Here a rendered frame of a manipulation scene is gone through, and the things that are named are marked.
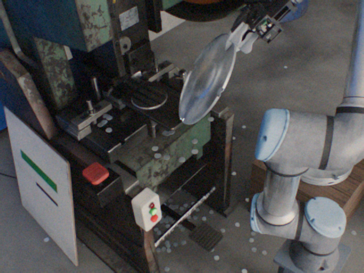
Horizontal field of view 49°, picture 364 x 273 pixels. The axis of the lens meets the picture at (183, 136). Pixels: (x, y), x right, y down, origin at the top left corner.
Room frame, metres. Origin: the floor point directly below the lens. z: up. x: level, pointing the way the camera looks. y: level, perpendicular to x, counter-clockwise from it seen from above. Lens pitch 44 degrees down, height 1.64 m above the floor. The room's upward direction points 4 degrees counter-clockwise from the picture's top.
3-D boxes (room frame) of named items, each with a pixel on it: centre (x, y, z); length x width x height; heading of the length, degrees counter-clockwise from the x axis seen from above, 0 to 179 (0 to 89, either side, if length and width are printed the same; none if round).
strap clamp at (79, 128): (1.07, 0.32, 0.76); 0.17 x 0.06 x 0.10; 135
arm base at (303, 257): (0.66, -0.39, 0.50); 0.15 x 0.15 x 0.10
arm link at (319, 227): (0.66, -0.38, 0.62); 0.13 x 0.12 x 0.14; 71
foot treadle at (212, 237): (1.10, 0.10, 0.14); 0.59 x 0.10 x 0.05; 45
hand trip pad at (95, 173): (0.80, 0.27, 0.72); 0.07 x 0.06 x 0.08; 45
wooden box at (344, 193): (1.15, -0.56, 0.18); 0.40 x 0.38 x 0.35; 45
